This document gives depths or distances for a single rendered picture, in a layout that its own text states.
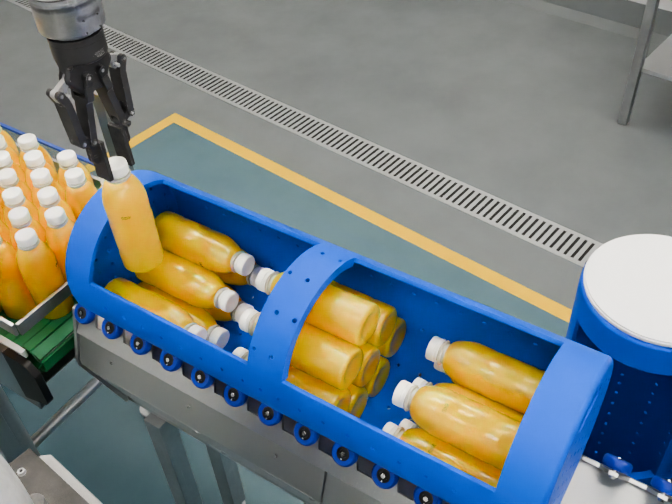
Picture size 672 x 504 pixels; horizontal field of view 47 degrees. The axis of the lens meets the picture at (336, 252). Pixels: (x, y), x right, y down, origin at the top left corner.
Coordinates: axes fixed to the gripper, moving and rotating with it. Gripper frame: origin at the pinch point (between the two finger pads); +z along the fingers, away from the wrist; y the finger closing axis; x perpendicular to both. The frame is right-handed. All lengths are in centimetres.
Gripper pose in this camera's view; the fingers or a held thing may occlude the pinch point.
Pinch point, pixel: (111, 152)
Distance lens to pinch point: 122.7
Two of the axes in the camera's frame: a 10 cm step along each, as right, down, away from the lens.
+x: -8.4, -3.4, 4.3
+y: 5.4, -5.9, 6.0
